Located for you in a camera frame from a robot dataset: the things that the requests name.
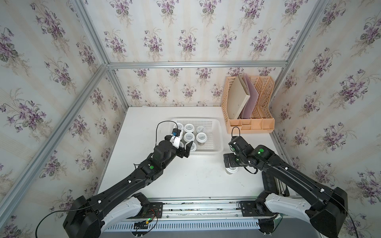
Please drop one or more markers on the peach plastic file organizer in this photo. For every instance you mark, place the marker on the peach plastic file organizer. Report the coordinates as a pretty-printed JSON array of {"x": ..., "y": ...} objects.
[{"x": 261, "y": 120}]

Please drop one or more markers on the small circuit board with wires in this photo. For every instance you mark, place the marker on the small circuit board with wires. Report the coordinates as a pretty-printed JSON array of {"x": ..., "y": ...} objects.
[{"x": 141, "y": 225}]

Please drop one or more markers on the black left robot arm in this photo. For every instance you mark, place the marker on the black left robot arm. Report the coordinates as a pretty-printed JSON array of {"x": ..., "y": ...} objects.
[{"x": 86, "y": 216}]

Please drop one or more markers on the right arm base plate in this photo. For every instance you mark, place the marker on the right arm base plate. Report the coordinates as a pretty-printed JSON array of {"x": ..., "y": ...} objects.
[{"x": 254, "y": 209}]

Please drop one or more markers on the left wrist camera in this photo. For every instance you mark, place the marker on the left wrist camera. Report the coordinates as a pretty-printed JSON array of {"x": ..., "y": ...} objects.
[{"x": 176, "y": 137}]

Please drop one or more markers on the purple folder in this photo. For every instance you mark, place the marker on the purple folder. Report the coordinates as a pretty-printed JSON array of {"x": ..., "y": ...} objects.
[{"x": 251, "y": 103}]

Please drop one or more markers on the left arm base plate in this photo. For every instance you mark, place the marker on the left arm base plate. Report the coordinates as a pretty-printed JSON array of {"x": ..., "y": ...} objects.
[{"x": 151, "y": 210}]

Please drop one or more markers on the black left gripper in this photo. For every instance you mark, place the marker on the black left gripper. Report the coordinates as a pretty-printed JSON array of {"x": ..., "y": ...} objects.
[{"x": 186, "y": 153}]

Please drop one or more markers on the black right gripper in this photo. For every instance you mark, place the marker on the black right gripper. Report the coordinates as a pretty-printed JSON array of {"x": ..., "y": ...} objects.
[{"x": 230, "y": 162}]

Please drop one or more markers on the beige folder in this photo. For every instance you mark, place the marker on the beige folder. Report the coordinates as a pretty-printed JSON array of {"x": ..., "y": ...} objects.
[{"x": 238, "y": 97}]

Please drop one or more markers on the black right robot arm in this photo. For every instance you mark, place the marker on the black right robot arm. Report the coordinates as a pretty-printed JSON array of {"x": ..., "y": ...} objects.
[{"x": 325, "y": 208}]

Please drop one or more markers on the white perforated plastic basket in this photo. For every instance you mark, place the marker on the white perforated plastic basket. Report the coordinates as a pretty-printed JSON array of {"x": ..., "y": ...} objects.
[{"x": 211, "y": 127}]

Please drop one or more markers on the aluminium mounting rail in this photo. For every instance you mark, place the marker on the aluminium mounting rail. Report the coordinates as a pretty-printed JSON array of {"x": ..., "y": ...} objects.
[{"x": 202, "y": 208}]

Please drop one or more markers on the yogurt cup row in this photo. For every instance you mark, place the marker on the yogurt cup row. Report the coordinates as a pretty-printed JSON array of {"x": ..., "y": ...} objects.
[
  {"x": 179, "y": 126},
  {"x": 188, "y": 137},
  {"x": 231, "y": 171},
  {"x": 189, "y": 128},
  {"x": 201, "y": 138},
  {"x": 193, "y": 146},
  {"x": 200, "y": 129}
]

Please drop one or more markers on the yogurt cup front row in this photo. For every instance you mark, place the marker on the yogurt cup front row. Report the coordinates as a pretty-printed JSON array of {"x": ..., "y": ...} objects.
[
  {"x": 201, "y": 138},
  {"x": 189, "y": 128},
  {"x": 188, "y": 137}
]

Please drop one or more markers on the yogurt cup back row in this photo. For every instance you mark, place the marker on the yogurt cup back row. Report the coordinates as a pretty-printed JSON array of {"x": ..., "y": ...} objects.
[
  {"x": 179, "y": 126},
  {"x": 231, "y": 171},
  {"x": 200, "y": 129},
  {"x": 193, "y": 146}
]

